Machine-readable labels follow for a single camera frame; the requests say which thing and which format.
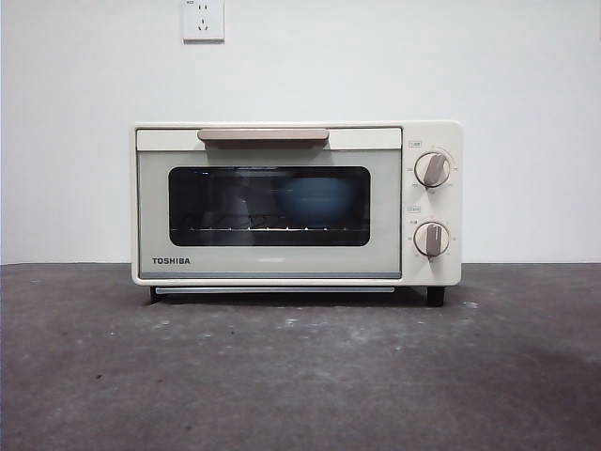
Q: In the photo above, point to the blue ribbed bowl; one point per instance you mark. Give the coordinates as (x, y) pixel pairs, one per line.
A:
(310, 202)

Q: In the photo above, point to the cream Toshiba toaster oven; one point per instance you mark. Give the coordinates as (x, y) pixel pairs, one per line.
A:
(432, 136)

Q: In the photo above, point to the timer knob with beige grip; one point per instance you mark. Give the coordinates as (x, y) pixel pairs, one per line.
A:
(432, 238)

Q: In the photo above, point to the temperature knob with beige grip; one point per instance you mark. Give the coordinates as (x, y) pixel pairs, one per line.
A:
(434, 170)

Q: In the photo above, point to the white wall socket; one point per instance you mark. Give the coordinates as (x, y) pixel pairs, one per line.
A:
(204, 23)

